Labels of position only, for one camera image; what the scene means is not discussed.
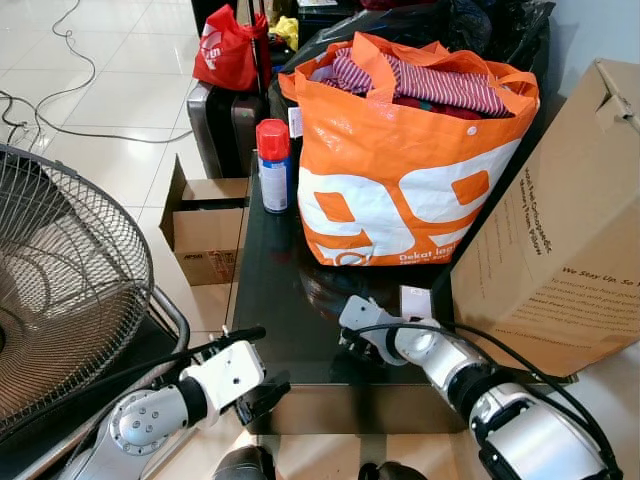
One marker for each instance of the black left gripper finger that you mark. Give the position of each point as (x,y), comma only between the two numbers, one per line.
(275,385)

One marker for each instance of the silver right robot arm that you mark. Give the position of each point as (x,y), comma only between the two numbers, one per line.
(540,440)

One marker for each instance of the black robot left foot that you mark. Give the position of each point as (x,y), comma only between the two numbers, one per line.
(245,465)

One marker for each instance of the black robot foot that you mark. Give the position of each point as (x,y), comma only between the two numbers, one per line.
(392,472)
(245,465)

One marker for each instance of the small white card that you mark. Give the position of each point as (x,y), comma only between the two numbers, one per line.
(415,300)

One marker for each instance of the black glossy table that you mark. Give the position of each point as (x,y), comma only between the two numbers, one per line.
(290,300)

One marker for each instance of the black robot right foot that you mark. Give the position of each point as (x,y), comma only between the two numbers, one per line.
(392,472)

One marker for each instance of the orange white shopping bag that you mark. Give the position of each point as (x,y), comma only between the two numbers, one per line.
(400,190)

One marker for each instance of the small open cardboard box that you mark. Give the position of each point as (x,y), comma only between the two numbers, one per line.
(205,240)

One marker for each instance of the spray can with red cap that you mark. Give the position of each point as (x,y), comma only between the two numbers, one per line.
(274,175)

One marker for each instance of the tall brown cardboard box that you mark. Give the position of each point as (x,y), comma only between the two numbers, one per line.
(560,260)

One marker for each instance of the metal cage floor fan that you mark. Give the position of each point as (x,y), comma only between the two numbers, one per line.
(70,280)

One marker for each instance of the dark suitcase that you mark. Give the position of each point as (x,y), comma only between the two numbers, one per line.
(215,130)

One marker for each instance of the red white striped clothes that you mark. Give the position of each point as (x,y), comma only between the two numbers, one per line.
(440,85)

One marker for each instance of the red plastic bag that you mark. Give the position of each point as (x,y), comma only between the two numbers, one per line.
(225,55)

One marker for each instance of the yellow cloth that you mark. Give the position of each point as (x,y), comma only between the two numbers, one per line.
(285,32)

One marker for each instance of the black plastic rubbish bag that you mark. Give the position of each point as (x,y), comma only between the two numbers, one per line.
(480,25)

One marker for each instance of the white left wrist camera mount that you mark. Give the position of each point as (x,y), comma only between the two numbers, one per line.
(225,375)

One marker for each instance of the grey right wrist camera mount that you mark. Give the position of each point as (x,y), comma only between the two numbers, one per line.
(430,350)

